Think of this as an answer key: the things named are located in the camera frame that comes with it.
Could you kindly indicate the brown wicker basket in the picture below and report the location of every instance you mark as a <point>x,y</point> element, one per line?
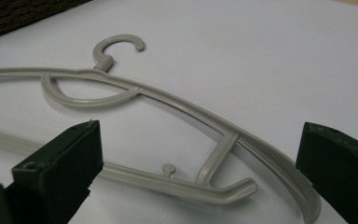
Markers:
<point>18,14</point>

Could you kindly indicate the grey plastic hanger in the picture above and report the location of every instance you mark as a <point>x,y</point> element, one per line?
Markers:
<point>199,191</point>

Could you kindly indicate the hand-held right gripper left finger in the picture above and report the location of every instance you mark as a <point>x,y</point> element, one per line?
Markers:
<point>62,168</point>

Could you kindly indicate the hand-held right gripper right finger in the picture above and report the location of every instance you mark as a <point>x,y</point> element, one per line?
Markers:
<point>341,168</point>

